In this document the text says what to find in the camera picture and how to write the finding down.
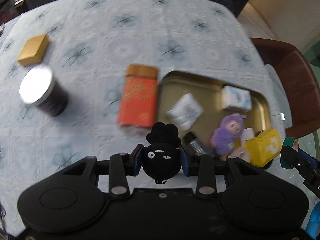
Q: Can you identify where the green tape roll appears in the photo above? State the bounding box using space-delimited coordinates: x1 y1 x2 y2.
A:
280 137 299 169

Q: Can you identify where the yellow question-mark plush cube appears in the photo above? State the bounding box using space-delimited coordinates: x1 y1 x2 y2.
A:
244 128 281 167

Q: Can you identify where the small dark tube bottle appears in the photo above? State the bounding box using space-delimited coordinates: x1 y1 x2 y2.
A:
183 132 209 155

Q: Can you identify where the black plush doll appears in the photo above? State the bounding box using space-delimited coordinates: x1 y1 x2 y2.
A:
142 122 181 184

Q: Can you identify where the beige tape roll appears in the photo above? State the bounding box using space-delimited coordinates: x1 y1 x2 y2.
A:
228 147 251 163

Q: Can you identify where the purple plush monster doll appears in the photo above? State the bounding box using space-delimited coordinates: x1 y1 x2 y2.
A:
209 113 247 155

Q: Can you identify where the white gauze packet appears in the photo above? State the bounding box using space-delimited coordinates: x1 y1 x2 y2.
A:
166 93 204 131

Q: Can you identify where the white tissue pack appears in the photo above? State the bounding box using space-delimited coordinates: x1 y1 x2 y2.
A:
221 86 252 112

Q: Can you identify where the gold metal tray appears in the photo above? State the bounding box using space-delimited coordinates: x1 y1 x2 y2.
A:
156 71 272 154

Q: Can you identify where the orange tea tin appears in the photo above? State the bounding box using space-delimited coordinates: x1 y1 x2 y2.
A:
118 64 158 128

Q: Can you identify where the brown leather chair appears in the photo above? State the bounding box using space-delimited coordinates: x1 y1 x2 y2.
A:
251 37 319 138

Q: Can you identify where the black can silver lid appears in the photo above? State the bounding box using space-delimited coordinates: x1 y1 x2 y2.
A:
19 64 68 117

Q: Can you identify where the white floral lace tablecloth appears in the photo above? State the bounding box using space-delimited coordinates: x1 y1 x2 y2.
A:
1 0 285 235

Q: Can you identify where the gold cardboard box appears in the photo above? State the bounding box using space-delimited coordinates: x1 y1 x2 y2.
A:
17 34 50 66

